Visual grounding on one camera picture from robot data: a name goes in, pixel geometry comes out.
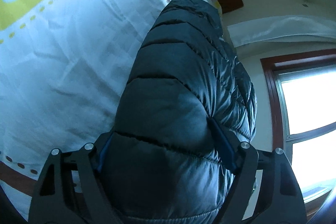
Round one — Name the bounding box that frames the right bay window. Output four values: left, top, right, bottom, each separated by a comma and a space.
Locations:
260, 49, 335, 219

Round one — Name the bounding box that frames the patterned white bed sheet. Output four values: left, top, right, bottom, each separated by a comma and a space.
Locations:
1, 0, 209, 218

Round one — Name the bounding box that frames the black quilted puffer jacket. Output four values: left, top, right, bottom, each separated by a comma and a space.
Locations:
101, 0, 257, 223

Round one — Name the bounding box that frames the pale curtain right of headboard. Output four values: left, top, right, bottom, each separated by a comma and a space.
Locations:
228, 15, 335, 48

